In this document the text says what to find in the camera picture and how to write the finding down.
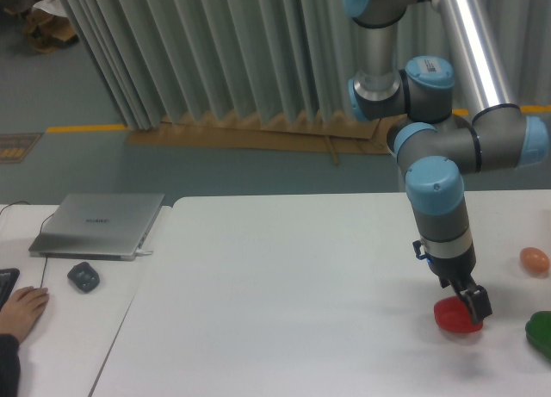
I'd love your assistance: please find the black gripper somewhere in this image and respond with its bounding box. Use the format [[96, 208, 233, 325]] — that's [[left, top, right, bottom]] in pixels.
[[412, 240, 492, 324]]

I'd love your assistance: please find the dark sleeved forearm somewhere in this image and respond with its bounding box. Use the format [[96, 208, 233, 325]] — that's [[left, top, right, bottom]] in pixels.
[[0, 334, 21, 397]]

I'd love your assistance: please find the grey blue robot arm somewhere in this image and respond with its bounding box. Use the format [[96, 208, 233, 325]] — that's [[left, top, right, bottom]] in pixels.
[[343, 0, 549, 324]]

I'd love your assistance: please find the green bell pepper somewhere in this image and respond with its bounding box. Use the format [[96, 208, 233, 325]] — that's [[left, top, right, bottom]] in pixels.
[[525, 311, 551, 360]]

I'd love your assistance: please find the person's bare hand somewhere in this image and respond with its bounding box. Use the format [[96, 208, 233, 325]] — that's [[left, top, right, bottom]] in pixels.
[[1, 286, 49, 344]]

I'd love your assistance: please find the brown egg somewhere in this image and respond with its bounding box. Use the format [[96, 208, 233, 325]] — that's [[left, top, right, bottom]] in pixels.
[[519, 246, 550, 276]]

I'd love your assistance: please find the brown cardboard floor sheet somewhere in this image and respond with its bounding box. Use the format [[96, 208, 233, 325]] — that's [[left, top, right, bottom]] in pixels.
[[127, 110, 401, 165]]

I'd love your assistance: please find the grey pleated curtain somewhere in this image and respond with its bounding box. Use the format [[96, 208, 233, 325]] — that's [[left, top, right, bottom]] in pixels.
[[59, 0, 550, 130]]

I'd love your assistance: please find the black round controller device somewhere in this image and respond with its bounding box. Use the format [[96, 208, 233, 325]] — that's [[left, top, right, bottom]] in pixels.
[[67, 262, 101, 294]]

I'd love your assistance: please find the silver closed laptop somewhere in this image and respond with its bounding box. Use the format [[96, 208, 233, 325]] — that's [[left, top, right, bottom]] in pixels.
[[28, 193, 164, 260]]

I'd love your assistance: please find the white side table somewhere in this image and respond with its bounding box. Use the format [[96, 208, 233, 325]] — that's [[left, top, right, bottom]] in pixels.
[[1, 204, 171, 396]]

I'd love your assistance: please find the black keyboard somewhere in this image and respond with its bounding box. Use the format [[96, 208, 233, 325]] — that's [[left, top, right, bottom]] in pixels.
[[0, 268, 20, 308]]

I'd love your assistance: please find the crumpled brown cardboard pile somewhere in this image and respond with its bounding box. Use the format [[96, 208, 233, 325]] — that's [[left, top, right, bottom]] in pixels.
[[1, 0, 78, 53]]

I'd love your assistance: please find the black mouse cable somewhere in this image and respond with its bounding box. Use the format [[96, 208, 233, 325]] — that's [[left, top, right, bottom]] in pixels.
[[0, 201, 59, 289]]

